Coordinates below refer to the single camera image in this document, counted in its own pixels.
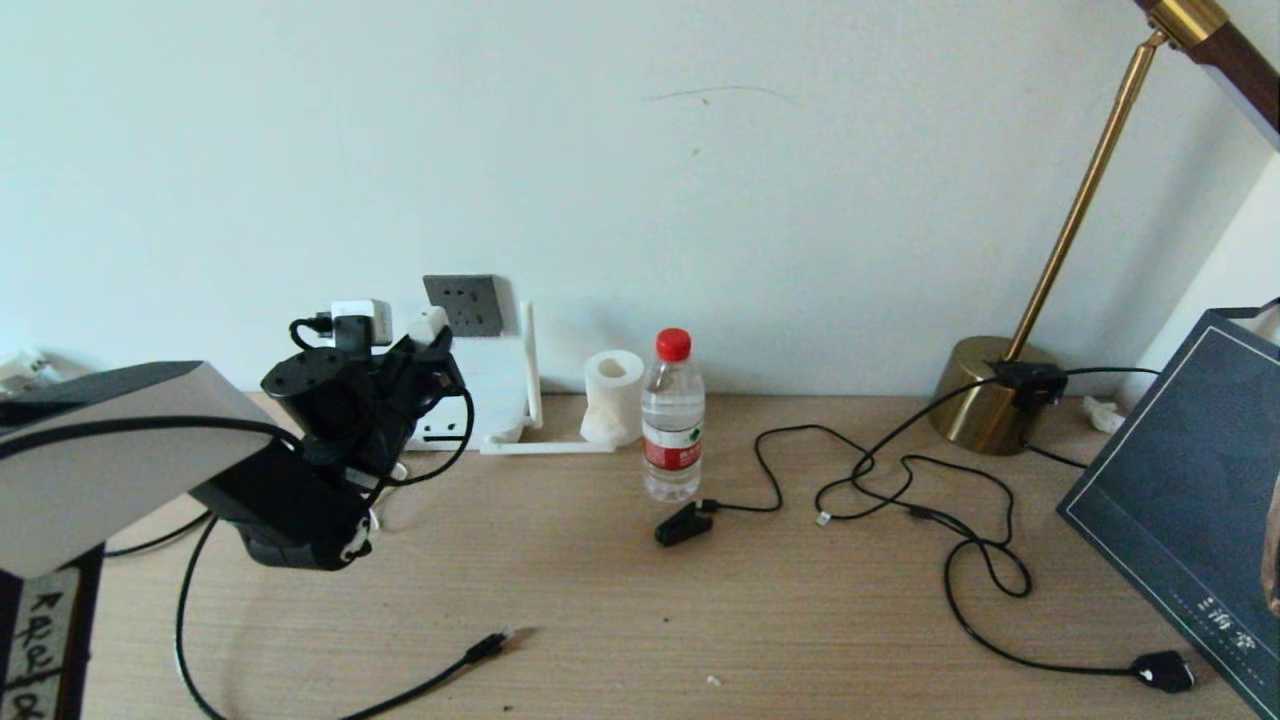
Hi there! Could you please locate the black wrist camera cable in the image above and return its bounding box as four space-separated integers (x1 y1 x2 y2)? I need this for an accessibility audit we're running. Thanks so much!
0 315 476 489

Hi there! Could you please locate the thin white adapter cable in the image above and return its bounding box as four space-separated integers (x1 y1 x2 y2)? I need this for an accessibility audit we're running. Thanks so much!
365 462 409 533

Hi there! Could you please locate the red-capped water bottle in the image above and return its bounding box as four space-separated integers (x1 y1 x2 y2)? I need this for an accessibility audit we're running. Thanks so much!
641 328 706 503

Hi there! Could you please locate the black inline switch box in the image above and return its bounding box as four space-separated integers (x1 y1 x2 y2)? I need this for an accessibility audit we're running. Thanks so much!
988 360 1163 471

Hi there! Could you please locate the grey wall socket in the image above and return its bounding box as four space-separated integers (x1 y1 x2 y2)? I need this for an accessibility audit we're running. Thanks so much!
423 275 504 338

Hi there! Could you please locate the black ethernet cable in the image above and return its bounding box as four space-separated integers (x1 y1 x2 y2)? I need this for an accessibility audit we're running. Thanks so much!
176 515 516 720

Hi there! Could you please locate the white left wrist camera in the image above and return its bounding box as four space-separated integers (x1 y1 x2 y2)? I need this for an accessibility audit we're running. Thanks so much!
318 298 393 351

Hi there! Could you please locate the white router with antennas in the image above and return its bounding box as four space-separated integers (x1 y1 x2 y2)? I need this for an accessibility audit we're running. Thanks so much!
405 298 618 456

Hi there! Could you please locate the brass desk lamp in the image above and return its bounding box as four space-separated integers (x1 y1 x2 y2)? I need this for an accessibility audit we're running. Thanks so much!
927 0 1280 458

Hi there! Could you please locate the white toilet paper roll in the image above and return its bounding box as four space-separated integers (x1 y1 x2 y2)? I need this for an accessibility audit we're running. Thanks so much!
581 350 646 447

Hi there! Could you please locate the black cable with white tip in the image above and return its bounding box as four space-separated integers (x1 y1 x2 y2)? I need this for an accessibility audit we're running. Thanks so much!
815 372 1004 527

